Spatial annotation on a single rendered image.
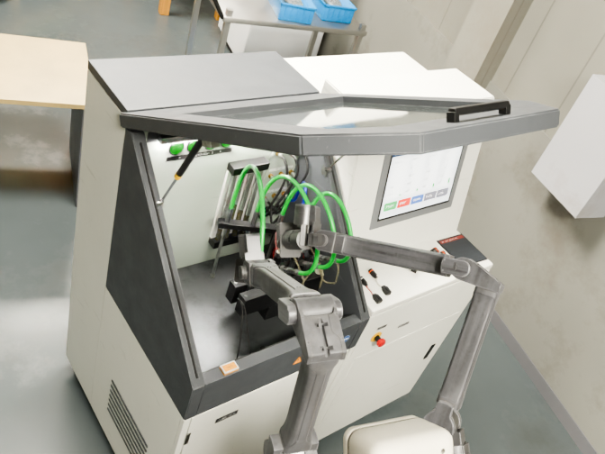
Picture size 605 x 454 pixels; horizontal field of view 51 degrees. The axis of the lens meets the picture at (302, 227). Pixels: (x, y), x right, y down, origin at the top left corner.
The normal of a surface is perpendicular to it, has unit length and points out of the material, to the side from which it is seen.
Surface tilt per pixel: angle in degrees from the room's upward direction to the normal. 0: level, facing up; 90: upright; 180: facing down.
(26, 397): 0
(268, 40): 90
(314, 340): 20
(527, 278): 90
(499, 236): 90
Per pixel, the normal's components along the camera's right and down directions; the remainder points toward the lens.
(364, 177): 0.62, 0.44
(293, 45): 0.34, 0.67
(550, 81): -0.90, 0.03
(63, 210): 0.28, -0.74
